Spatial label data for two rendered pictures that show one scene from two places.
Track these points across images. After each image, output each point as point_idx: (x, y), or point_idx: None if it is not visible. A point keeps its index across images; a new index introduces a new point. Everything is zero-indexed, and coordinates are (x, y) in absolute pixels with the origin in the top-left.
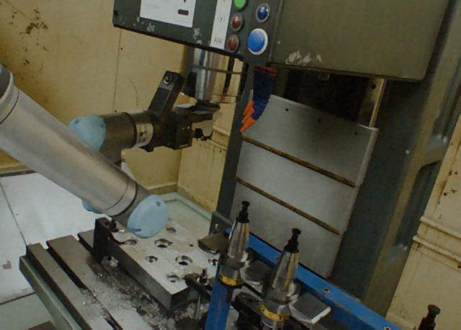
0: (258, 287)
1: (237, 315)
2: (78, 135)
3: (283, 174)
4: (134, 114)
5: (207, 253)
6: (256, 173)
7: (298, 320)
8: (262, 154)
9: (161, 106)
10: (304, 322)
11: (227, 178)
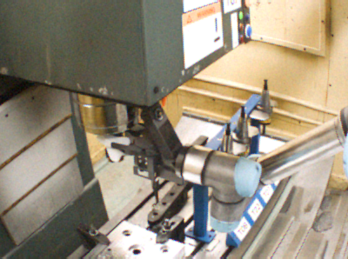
0: (113, 223)
1: (154, 230)
2: (259, 173)
3: (29, 164)
4: (208, 149)
5: (116, 238)
6: (11, 190)
7: (141, 202)
8: (6, 171)
9: (176, 136)
10: (142, 199)
11: None
